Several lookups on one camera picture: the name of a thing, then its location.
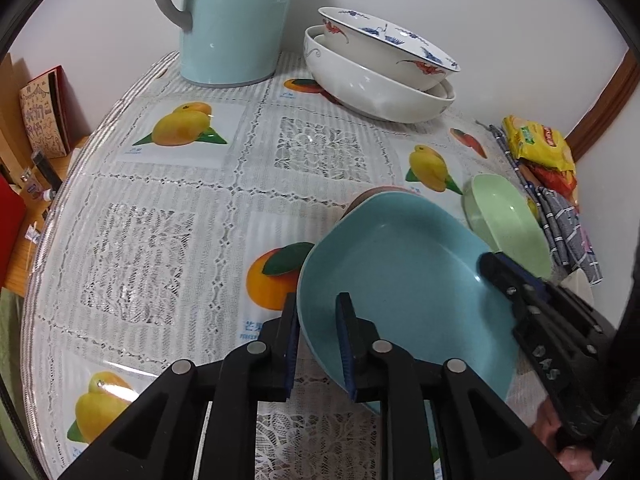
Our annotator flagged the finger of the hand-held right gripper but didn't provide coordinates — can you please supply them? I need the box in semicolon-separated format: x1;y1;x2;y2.
477;251;556;311
511;292;551;358

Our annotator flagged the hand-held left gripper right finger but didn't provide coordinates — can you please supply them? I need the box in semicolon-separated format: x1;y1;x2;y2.
335;292;573;480

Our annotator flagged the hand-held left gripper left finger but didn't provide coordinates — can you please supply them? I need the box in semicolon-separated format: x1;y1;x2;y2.
57;292;301;480

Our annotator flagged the green plate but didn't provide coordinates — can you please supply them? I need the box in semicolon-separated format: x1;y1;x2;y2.
462;173;553;281

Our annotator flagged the blue plate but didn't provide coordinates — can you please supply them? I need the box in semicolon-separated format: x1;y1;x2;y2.
296;192;526;416

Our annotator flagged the person's right hand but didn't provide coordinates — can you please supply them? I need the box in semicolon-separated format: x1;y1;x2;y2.
532;400;601;478

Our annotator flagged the grey checked cloth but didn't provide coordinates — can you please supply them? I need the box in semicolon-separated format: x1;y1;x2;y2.
489;124;603;283

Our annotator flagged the red chips bag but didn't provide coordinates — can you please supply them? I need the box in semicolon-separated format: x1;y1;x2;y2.
520;160;581;207

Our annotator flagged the yellow chips bag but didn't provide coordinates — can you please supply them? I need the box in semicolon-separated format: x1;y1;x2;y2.
501;115;577;171

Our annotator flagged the fruit print lace tablecloth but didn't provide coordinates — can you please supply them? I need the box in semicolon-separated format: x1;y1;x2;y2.
22;50;601;480

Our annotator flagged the white bowl with grey motif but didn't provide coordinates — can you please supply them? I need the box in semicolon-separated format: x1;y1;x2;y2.
307;27;452;102

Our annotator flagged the large white bowl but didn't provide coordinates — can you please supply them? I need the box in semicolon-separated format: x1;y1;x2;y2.
303;25;457;123

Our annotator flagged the blue red patterned bowl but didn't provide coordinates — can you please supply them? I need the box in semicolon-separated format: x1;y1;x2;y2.
317;6;461;92

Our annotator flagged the wooden side table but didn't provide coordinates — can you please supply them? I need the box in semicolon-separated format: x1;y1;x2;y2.
0;55;92;301

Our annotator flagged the green cloth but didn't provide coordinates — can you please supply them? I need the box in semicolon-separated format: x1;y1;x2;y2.
0;287;36;461

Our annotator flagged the small bottle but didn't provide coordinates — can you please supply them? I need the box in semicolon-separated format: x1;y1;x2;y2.
22;172;53;202

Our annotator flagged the red object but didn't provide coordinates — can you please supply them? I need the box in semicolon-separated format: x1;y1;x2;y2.
0;177;27;286

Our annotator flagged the light blue thermos jug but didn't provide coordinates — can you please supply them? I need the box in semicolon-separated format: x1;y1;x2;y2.
151;0;296;88

